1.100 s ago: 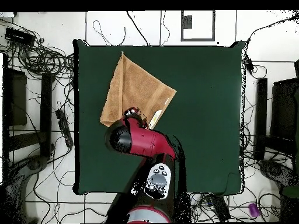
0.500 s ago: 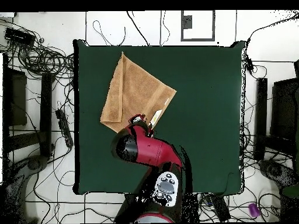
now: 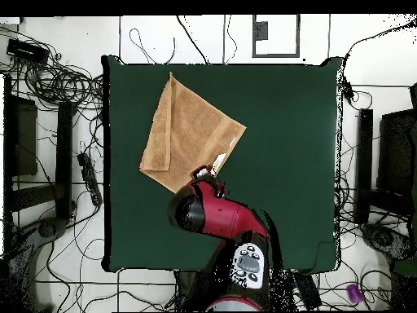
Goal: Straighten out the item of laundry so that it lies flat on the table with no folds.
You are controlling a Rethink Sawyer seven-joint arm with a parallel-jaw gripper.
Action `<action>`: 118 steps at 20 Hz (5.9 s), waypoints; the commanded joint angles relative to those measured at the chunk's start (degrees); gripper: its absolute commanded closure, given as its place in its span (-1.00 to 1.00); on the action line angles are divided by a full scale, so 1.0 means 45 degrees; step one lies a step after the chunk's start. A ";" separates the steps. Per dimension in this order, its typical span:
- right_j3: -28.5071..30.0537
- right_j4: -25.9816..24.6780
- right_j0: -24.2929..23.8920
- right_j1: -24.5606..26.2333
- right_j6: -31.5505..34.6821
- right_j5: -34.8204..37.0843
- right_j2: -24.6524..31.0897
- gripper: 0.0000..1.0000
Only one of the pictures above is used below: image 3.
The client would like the black cable tangle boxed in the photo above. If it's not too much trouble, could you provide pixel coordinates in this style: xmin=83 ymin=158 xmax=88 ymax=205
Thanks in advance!
xmin=0 ymin=25 xmax=105 ymax=112

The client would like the black box cabinet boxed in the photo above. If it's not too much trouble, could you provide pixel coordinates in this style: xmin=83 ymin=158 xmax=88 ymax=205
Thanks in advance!
xmin=377 ymin=108 xmax=417 ymax=196

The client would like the dark green table cloth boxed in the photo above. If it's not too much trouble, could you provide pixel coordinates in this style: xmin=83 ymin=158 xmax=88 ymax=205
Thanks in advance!
xmin=101 ymin=54 xmax=343 ymax=274

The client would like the tan terry towel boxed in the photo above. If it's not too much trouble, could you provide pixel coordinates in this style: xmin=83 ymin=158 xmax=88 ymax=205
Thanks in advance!
xmin=138 ymin=72 xmax=248 ymax=194

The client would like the black upright bar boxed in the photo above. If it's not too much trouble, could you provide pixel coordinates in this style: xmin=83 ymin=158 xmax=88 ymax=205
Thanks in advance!
xmin=353 ymin=108 xmax=375 ymax=225

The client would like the grey rectangular frame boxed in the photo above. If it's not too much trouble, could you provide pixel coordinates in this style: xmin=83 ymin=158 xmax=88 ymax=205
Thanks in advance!
xmin=252 ymin=14 xmax=301 ymax=59

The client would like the grey stand base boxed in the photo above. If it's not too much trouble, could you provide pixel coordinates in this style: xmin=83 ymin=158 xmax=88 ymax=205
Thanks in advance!
xmin=4 ymin=216 xmax=68 ymax=312
xmin=359 ymin=223 xmax=416 ymax=262

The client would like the black rectangular box device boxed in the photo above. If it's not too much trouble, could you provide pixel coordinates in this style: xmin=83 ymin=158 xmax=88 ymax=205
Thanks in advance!
xmin=5 ymin=37 xmax=50 ymax=66

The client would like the black flat device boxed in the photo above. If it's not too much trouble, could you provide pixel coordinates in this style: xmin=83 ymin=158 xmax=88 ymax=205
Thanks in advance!
xmin=292 ymin=271 xmax=323 ymax=311

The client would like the black stand frame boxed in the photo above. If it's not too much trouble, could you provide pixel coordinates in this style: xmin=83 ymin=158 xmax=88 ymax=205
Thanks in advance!
xmin=9 ymin=101 xmax=77 ymax=220

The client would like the dark grey square plate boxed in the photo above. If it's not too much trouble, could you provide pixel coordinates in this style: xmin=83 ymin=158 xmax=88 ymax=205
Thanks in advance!
xmin=253 ymin=20 xmax=269 ymax=41

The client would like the black diagonal cable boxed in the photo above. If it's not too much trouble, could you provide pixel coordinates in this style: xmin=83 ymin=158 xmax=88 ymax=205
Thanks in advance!
xmin=176 ymin=15 xmax=209 ymax=65

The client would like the black power strip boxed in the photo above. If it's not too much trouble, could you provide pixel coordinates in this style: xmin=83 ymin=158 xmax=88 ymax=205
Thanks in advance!
xmin=77 ymin=152 xmax=103 ymax=208

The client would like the purple small object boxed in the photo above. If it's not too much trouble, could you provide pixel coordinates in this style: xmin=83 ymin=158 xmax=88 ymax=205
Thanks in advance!
xmin=345 ymin=283 xmax=365 ymax=305

